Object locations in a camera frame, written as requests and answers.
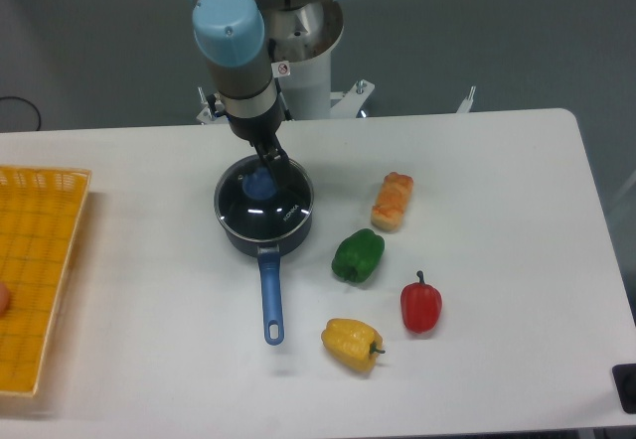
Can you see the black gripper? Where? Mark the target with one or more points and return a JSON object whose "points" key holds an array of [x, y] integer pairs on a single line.
{"points": [[256, 120]]}

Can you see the glass lid with blue knob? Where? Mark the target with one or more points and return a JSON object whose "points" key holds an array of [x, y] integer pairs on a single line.
{"points": [[251, 206]]}

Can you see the dark saucepan with blue handle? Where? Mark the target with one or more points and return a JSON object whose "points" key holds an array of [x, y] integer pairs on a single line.
{"points": [[268, 256]]}

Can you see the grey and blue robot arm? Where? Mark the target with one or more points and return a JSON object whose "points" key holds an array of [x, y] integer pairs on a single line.
{"points": [[270, 61]]}

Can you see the toy bread loaf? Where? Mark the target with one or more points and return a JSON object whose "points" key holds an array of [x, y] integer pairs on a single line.
{"points": [[391, 201]]}

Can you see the green toy bell pepper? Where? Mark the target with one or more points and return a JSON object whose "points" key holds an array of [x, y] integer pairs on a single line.
{"points": [[358, 256]]}

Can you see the yellow toy bell pepper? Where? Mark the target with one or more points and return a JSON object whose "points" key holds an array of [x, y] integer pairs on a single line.
{"points": [[353, 343]]}

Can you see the red toy bell pepper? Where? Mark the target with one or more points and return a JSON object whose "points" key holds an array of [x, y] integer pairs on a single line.
{"points": [[420, 305]]}

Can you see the yellow woven basket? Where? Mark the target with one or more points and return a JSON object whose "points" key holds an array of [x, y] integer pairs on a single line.
{"points": [[41, 208]]}

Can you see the orange round object in basket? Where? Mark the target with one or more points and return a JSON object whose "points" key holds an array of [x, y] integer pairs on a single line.
{"points": [[5, 298]]}

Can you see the black device at table edge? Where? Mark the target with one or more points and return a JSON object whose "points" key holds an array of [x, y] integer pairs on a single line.
{"points": [[625, 381]]}

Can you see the white metal base frame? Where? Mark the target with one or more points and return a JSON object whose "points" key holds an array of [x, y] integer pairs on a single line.
{"points": [[343, 104]]}

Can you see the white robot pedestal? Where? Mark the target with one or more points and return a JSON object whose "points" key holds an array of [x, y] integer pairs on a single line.
{"points": [[301, 42]]}

